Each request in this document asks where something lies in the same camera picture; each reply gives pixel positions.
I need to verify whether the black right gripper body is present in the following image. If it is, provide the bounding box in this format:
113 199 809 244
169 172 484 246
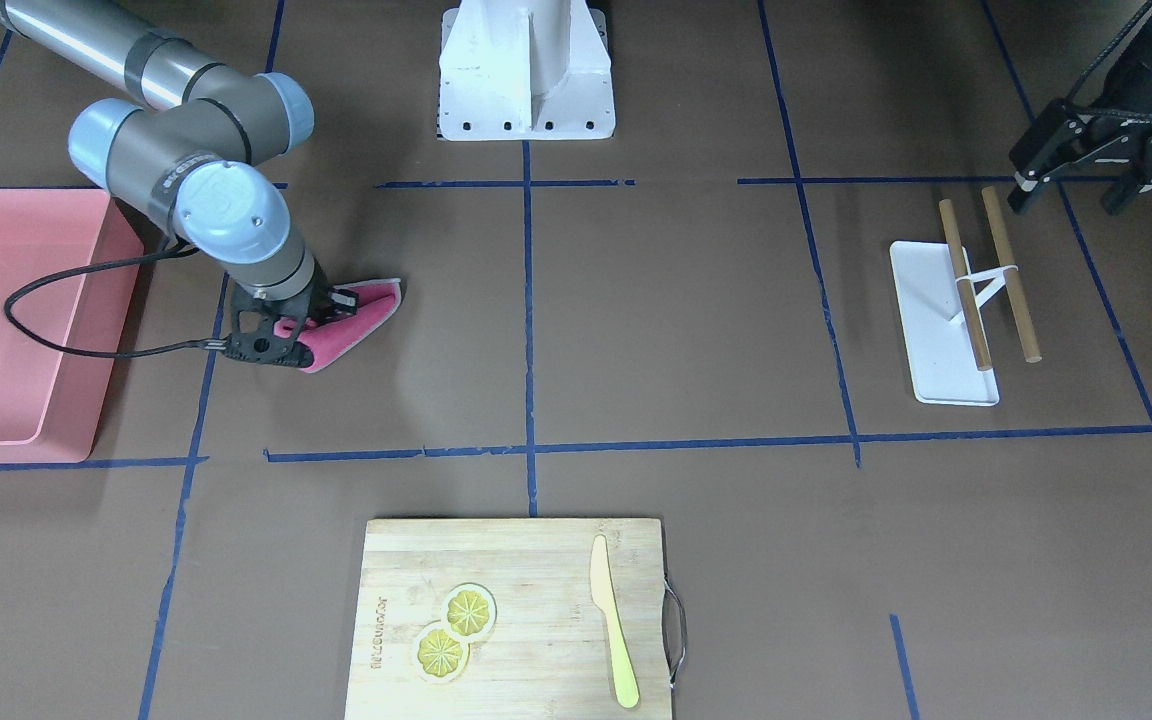
230 281 338 346

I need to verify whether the pink and grey cleaning cloth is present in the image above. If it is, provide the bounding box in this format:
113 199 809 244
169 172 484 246
301 278 402 373

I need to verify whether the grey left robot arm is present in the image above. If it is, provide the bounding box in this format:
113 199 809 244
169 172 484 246
1007 1 1152 215

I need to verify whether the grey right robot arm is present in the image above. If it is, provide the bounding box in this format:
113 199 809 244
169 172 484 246
0 1 389 373

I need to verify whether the pink plastic bin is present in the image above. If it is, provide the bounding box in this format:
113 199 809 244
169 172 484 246
0 190 145 464

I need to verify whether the lemon slice near board edge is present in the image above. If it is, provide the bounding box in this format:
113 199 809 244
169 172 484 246
411 623 472 684

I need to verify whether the yellow plastic knife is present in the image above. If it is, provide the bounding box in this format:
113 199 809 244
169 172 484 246
588 535 641 708

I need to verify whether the bamboo cutting board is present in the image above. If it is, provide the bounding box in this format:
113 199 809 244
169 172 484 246
343 518 679 719

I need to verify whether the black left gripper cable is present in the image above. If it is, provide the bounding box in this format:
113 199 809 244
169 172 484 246
1061 0 1152 126

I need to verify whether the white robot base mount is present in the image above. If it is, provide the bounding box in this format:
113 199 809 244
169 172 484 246
435 1 617 142

